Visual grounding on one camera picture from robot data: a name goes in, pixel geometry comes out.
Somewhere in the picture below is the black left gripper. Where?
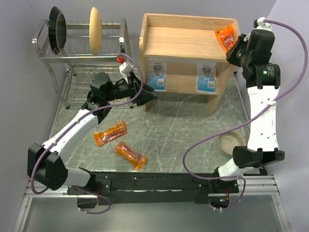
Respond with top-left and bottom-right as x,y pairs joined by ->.
104,71 -> 158,106

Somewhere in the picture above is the orange razor pack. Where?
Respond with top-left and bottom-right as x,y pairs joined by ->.
113,141 -> 147,171
93,121 -> 127,146
215,25 -> 236,53

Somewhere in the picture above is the blue razor blister pack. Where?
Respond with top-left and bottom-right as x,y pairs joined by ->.
196,64 -> 217,94
147,61 -> 167,92

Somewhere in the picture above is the wooden two-tier shelf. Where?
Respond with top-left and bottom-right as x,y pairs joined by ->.
139,13 -> 240,116

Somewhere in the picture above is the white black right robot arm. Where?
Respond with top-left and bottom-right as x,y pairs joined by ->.
211,29 -> 285,192

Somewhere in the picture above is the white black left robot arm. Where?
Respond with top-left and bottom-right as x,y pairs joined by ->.
27,72 -> 157,194

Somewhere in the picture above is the metal dish rack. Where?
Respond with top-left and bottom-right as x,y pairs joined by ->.
32,19 -> 131,109

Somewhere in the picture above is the beige ceramic bowl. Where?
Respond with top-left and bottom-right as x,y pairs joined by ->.
217,130 -> 247,157

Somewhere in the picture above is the beige wooden plate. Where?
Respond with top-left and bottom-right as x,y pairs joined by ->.
89,7 -> 102,55

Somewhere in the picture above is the black plate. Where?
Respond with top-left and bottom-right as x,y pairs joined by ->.
48,6 -> 67,55

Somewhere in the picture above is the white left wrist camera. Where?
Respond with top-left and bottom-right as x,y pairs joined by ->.
117,56 -> 134,84

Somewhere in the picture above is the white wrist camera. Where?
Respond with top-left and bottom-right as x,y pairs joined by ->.
253,17 -> 272,31
117,56 -> 134,84

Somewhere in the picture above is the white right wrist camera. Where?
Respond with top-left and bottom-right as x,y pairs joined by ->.
253,17 -> 272,31

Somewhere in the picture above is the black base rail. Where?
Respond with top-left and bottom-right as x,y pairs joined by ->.
66,170 -> 239,206

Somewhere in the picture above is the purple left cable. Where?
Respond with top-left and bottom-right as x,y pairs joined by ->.
29,53 -> 145,215

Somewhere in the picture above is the purple cable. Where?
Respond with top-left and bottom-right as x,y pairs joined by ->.
29,53 -> 145,215
182,20 -> 308,210

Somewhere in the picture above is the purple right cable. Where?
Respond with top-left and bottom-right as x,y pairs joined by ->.
182,20 -> 308,210

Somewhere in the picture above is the aluminium frame rail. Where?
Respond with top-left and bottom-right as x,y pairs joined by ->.
14,176 -> 281,232

